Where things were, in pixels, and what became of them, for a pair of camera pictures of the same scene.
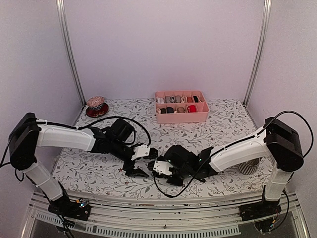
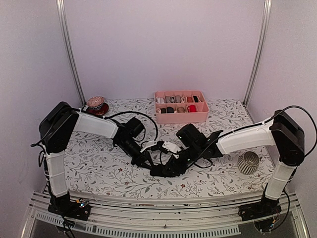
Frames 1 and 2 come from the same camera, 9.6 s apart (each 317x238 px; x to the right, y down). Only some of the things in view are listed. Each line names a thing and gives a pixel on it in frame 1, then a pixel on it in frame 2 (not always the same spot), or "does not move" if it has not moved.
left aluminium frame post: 64,25 does not move
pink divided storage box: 178,106 does not move
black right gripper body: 184,171 → 194,154
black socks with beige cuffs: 195,99 does not move
